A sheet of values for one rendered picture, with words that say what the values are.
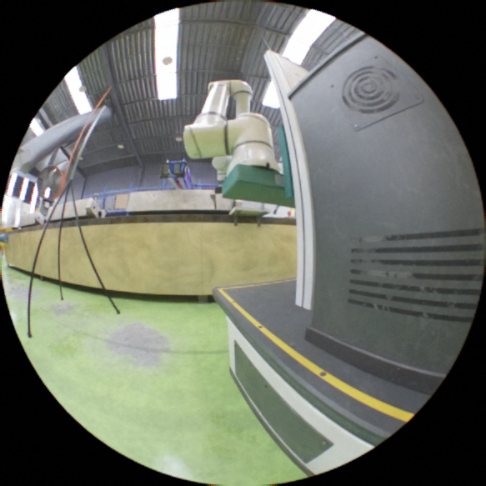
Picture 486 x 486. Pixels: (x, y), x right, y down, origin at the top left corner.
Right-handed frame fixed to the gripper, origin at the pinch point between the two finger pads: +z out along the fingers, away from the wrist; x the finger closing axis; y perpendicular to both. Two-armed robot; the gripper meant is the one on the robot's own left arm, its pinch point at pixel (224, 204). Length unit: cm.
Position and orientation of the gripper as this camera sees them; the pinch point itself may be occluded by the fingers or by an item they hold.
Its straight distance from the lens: 107.8
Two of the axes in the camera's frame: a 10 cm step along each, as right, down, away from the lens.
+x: -9.7, 1.1, -2.3
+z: 0.2, 9.2, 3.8
